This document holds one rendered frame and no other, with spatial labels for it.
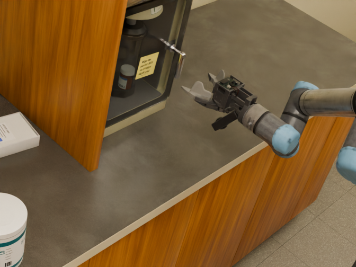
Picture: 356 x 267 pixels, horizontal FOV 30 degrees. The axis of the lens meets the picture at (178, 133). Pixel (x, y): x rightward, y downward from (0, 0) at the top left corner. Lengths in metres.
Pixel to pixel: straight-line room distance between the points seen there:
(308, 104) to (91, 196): 0.64
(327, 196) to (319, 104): 1.78
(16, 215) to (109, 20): 0.50
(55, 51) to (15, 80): 0.25
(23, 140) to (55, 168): 0.12
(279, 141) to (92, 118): 0.50
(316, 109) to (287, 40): 0.96
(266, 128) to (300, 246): 1.49
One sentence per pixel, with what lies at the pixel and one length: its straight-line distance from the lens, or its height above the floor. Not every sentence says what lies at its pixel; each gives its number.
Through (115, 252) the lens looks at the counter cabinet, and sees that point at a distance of 1.90.
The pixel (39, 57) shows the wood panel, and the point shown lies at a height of 1.18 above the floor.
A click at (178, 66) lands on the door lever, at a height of 1.16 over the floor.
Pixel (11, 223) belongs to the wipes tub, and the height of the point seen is 1.09.
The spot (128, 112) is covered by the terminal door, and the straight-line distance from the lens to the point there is 2.00.
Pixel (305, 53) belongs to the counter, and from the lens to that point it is 2.70.
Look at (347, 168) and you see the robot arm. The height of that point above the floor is 1.33.
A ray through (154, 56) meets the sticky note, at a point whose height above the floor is 1.19.
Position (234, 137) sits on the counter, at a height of 0.94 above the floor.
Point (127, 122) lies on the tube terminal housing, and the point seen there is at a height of 0.96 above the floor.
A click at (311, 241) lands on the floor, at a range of 3.28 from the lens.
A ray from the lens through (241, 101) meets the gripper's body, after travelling 1.84.
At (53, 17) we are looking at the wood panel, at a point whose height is 1.33.
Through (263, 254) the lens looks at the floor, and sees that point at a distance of 3.12.
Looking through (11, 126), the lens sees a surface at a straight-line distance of 1.95.
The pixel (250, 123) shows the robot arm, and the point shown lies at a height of 1.17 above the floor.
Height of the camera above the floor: 2.24
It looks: 39 degrees down
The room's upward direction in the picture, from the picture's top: 15 degrees clockwise
